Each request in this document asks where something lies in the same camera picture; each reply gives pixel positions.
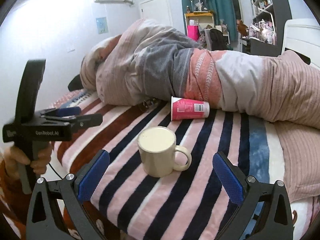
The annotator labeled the cream ceramic mug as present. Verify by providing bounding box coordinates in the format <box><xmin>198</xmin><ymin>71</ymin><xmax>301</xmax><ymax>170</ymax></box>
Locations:
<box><xmin>137</xmin><ymin>126</ymin><xmax>192</xmax><ymax>178</ymax></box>

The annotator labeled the pink paper cup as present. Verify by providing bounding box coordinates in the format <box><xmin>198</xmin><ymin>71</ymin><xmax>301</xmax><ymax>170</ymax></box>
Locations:
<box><xmin>171</xmin><ymin>96</ymin><xmax>210</xmax><ymax>121</ymax></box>

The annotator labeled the person's left hand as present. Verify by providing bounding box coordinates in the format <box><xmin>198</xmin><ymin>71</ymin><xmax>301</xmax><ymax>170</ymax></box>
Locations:
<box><xmin>3</xmin><ymin>145</ymin><xmax>52</xmax><ymax>180</ymax></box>

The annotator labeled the black object behind duvet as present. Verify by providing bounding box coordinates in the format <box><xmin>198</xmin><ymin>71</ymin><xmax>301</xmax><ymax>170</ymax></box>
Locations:
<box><xmin>68</xmin><ymin>75</ymin><xmax>84</xmax><ymax>92</ymax></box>

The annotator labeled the striped fleece blanket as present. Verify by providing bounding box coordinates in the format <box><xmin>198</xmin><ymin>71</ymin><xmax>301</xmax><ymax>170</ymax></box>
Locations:
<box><xmin>53</xmin><ymin>90</ymin><xmax>319</xmax><ymax>239</ymax></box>

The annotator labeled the clear glass with print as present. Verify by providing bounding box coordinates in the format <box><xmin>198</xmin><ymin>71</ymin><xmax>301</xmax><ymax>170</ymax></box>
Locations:
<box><xmin>141</xmin><ymin>98</ymin><xmax>161</xmax><ymax>112</ymax></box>

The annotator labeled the pink ribbed pillow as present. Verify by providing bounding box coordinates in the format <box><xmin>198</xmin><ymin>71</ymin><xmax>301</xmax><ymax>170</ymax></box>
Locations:
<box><xmin>274</xmin><ymin>121</ymin><xmax>319</xmax><ymax>202</ymax></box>

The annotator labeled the rolled pink grey duvet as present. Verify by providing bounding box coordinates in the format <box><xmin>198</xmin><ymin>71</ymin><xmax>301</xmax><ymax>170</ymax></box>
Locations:
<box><xmin>80</xmin><ymin>19</ymin><xmax>319</xmax><ymax>128</ymax></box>

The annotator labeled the white door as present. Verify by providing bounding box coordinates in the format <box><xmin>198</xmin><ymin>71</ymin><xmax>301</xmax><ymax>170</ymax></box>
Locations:
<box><xmin>139</xmin><ymin>0</ymin><xmax>173</xmax><ymax>26</ymax></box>

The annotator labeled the bright pink bag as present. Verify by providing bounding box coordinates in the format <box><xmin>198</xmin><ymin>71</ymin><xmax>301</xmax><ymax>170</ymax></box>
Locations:
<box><xmin>187</xmin><ymin>25</ymin><xmax>200</xmax><ymax>41</ymax></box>

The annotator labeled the yellow white cabinet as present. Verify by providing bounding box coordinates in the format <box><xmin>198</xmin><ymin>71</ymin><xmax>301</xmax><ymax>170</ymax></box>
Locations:
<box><xmin>184</xmin><ymin>11</ymin><xmax>215</xmax><ymax>34</ymax></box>

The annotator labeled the black chair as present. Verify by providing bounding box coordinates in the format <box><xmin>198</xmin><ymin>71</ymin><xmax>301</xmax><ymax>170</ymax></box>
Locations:
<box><xmin>209</xmin><ymin>29</ymin><xmax>228</xmax><ymax>51</ymax></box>

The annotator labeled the glass display case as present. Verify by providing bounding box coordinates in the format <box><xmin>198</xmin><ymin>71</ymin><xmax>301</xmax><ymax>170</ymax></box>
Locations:
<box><xmin>190</xmin><ymin>0</ymin><xmax>208</xmax><ymax>13</ymax></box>

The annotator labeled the white bed headboard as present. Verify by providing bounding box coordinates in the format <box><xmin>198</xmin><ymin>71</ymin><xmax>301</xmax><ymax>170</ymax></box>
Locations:
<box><xmin>281</xmin><ymin>18</ymin><xmax>320</xmax><ymax>69</ymax></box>

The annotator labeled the teal curtain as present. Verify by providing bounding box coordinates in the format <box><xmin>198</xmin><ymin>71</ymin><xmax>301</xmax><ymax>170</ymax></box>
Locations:
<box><xmin>179</xmin><ymin>0</ymin><xmax>239</xmax><ymax>43</ymax></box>

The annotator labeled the brown plush toy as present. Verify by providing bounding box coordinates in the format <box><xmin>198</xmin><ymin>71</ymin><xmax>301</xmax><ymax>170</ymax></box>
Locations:
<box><xmin>236</xmin><ymin>20</ymin><xmax>248</xmax><ymax>37</ymax></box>

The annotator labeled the dark bookshelf with items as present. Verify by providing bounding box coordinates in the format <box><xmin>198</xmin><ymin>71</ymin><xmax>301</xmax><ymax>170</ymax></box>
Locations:
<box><xmin>250</xmin><ymin>0</ymin><xmax>292</xmax><ymax>56</ymax></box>

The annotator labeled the blue wall poster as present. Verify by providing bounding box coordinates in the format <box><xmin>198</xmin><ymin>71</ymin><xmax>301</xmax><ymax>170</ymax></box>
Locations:
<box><xmin>95</xmin><ymin>17</ymin><xmax>108</xmax><ymax>34</ymax></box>

